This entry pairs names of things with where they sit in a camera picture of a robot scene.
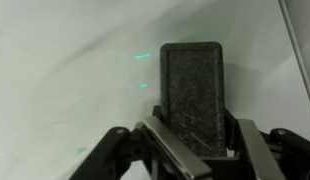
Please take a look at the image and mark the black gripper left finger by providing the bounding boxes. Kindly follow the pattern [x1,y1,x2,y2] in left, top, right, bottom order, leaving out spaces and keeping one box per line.
[68,105,214,180]

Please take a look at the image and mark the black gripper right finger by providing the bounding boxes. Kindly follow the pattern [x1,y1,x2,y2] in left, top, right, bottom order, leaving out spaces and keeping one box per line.
[224,108,310,180]

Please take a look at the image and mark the black felt whiteboard eraser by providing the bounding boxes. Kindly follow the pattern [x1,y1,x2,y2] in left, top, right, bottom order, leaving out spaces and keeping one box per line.
[159,41,228,158]

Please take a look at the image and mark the white wall whiteboard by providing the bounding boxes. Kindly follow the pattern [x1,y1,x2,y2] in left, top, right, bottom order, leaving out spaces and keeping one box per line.
[0,0,310,180]

